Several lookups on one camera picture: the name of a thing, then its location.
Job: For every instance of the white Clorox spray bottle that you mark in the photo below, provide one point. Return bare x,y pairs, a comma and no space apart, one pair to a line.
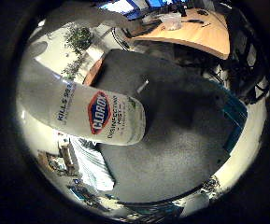
88,112

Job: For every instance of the white grey striped cloth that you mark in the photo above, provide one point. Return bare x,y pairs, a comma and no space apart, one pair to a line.
92,166

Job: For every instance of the small bright green plant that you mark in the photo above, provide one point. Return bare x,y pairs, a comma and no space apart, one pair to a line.
71,67

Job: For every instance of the tall plant in white pot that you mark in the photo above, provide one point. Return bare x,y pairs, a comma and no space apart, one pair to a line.
78,39

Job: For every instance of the clear plastic bag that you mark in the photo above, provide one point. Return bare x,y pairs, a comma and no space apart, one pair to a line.
172,20

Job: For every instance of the light wooden desk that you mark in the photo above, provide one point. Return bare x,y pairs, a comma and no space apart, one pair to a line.
196,32

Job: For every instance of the lit computer monitor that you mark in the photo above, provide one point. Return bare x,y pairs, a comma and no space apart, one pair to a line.
120,6

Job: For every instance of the blue lit monitor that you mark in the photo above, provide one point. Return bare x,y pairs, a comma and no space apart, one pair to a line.
159,2

